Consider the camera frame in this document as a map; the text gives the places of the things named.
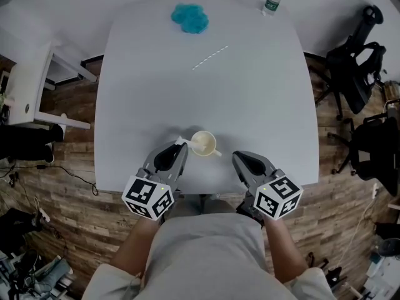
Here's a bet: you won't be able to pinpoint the person's white shirt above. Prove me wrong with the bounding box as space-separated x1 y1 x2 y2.
81 212 339 300

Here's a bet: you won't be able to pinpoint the striped paper straw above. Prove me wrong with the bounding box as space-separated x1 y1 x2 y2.
191 44 229 71

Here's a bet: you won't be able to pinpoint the blue crumpled cloth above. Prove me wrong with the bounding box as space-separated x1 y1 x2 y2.
170 2 209 34

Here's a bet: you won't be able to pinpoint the pile of floor equipment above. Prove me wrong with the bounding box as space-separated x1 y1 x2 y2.
0 248 76 300

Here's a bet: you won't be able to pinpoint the white desk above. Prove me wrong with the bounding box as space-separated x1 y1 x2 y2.
0 26 106 131

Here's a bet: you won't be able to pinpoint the black floor cable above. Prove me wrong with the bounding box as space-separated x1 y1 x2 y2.
0 163 99 197

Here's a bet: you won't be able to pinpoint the cream ceramic mug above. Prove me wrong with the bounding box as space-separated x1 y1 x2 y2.
189 130 223 158

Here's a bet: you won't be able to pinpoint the person's left forearm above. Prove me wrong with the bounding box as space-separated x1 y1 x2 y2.
109 214 162 281

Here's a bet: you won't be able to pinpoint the black mesh office chair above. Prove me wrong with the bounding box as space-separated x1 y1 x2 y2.
314 4 389 121
327 116 400 197

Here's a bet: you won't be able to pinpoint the black bag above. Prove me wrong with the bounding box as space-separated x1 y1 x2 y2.
0 207 43 244

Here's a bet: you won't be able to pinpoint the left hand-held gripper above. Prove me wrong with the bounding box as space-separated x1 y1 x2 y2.
121 141 189 222

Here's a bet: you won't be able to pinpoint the person's right forearm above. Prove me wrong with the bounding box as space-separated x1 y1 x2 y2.
264 217 309 284

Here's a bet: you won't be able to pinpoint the person's legs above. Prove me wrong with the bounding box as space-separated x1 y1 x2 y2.
170 194 238 216

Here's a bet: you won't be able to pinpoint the pile of white boxes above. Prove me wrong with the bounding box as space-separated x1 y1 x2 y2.
364 239 400 300

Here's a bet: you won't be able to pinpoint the white floor cable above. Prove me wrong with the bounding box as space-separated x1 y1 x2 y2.
336 197 376 270

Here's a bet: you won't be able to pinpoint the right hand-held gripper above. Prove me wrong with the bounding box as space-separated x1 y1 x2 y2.
232 150 304 221

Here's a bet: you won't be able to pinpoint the clear plastic water bottle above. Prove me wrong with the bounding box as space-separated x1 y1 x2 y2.
261 0 284 17

